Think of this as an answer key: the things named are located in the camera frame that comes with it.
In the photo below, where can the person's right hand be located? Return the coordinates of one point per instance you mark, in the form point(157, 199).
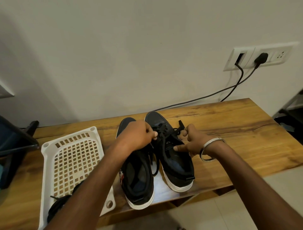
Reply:
point(197, 143)

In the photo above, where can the person's left hand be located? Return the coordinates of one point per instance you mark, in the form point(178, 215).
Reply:
point(135, 136)

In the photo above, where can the person's right thumb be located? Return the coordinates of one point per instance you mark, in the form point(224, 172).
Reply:
point(181, 148)

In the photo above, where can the person's left thumb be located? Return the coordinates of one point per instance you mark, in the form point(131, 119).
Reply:
point(154, 135)

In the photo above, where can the black shoelace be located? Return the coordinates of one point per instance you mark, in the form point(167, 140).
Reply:
point(163, 131)

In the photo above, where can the black sneaker white sole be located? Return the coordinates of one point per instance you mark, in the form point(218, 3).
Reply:
point(176, 163)
point(138, 180)

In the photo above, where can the person's left forearm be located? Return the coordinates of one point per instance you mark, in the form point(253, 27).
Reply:
point(94, 187)

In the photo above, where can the person's right forearm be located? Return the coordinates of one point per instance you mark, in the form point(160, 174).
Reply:
point(251, 187)

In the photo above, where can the white paper sheet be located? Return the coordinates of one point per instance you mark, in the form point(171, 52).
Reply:
point(162, 188)

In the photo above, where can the white plastic perforated basket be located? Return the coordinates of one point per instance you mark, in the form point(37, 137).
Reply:
point(71, 156)

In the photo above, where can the bundle of black shoelaces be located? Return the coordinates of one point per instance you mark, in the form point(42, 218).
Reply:
point(58, 205)

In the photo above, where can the black power plug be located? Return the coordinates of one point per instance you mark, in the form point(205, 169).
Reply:
point(260, 58)

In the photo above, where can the dark screen device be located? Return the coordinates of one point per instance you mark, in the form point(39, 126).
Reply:
point(11, 139)

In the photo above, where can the white wall socket plate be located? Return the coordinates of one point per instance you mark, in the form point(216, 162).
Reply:
point(272, 55)

